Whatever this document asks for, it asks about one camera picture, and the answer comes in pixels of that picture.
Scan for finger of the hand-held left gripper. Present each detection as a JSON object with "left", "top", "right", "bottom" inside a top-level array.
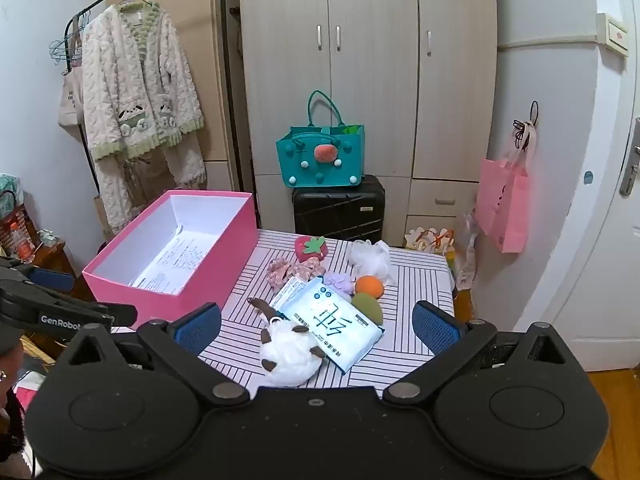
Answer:
[
  {"left": 0, "top": 280, "right": 139, "bottom": 335},
  {"left": 0, "top": 255, "right": 76, "bottom": 295}
]

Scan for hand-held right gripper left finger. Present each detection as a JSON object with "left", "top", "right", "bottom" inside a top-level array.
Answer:
[{"left": 55, "top": 301, "right": 252, "bottom": 407}]

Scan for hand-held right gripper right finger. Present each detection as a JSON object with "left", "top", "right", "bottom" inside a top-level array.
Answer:
[{"left": 382, "top": 300, "right": 584, "bottom": 406}]

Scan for pink cardboard box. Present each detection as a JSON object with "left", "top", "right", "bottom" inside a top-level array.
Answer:
[{"left": 81, "top": 190, "right": 259, "bottom": 332}]

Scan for green makeup sponge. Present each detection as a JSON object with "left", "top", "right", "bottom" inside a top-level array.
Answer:
[{"left": 351, "top": 292, "right": 385, "bottom": 326}]

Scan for orange makeup sponge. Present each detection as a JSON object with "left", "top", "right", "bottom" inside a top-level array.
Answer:
[{"left": 355, "top": 275, "right": 386, "bottom": 297}]

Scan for white plush with orange ball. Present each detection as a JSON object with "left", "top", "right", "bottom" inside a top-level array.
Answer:
[{"left": 347, "top": 240, "right": 394, "bottom": 281}]

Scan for white brown plush toy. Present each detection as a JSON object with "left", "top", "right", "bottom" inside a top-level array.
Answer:
[{"left": 247, "top": 297, "right": 328, "bottom": 387}]

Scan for small white wipes packet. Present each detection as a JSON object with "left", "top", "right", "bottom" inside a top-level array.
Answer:
[{"left": 272, "top": 276, "right": 312, "bottom": 312}]

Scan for blue white tissue packet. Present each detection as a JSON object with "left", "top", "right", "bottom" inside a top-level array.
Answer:
[{"left": 276, "top": 277, "right": 386, "bottom": 374}]

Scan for pink floral scrunchie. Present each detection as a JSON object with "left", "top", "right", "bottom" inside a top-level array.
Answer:
[{"left": 266, "top": 256, "right": 326, "bottom": 289}]

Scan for purple plush toy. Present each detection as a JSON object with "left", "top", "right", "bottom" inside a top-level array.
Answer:
[{"left": 322, "top": 271, "right": 357, "bottom": 295}]

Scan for pink strawberry plush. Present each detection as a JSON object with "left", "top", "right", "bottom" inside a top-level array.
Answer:
[{"left": 295, "top": 236, "right": 329, "bottom": 264}]

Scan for wooden side table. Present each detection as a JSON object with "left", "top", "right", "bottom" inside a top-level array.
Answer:
[{"left": 22, "top": 237, "right": 76, "bottom": 286}]

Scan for red label bottle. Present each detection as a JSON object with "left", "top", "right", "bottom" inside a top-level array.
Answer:
[{"left": 10, "top": 222, "right": 36, "bottom": 261}]

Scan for striped tablecloth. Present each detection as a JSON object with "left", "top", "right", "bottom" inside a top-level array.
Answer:
[{"left": 110, "top": 230, "right": 459, "bottom": 394}]

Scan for clear plastic bag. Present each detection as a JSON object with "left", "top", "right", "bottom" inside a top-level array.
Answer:
[{"left": 452, "top": 210, "right": 481, "bottom": 291}]

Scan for printed paper sheet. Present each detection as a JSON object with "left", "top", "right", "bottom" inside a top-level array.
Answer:
[{"left": 132, "top": 232, "right": 211, "bottom": 294}]

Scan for colourful bottle pack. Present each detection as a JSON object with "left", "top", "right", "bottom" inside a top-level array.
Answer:
[{"left": 404, "top": 227, "right": 456, "bottom": 254}]

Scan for green patterned tissue pack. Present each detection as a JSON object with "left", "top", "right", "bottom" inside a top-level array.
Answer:
[{"left": 0, "top": 173, "right": 21, "bottom": 204}]

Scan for cream fleece pajama pants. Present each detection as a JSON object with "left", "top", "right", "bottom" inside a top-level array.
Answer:
[{"left": 92, "top": 132, "right": 209, "bottom": 237}]

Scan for pink paper bag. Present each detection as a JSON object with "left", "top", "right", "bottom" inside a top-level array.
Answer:
[{"left": 473, "top": 127, "right": 539, "bottom": 254}]

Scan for black suitcase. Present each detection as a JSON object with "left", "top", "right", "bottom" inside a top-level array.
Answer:
[{"left": 291, "top": 174, "right": 386, "bottom": 246}]

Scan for white door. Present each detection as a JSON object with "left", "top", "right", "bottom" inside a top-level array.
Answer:
[{"left": 545, "top": 0, "right": 640, "bottom": 374}]

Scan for beige canvas tote bag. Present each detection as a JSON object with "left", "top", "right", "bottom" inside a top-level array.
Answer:
[{"left": 57, "top": 15, "right": 87, "bottom": 129}]

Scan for teal felt tote bag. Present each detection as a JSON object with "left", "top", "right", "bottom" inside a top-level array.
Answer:
[{"left": 275, "top": 90, "right": 366, "bottom": 190}]

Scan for cream fleece pajama jacket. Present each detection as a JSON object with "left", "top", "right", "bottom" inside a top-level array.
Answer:
[{"left": 80, "top": 1, "right": 206, "bottom": 162}]

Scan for beige wardrobe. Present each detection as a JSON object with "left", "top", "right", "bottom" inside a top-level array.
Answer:
[{"left": 235, "top": 0, "right": 500, "bottom": 249}]

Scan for wall hook with hair ties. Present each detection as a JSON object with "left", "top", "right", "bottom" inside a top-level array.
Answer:
[{"left": 512, "top": 100, "right": 540, "bottom": 151}]

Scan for blue wire hangers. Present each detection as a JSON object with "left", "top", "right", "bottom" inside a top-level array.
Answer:
[{"left": 48, "top": 37, "right": 84, "bottom": 66}]

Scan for metal door handle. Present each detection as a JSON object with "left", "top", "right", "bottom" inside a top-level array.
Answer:
[{"left": 619, "top": 117, "right": 640, "bottom": 199}]

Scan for cream wall switch box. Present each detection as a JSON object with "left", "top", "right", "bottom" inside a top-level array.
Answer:
[{"left": 594, "top": 12, "right": 630, "bottom": 59}]

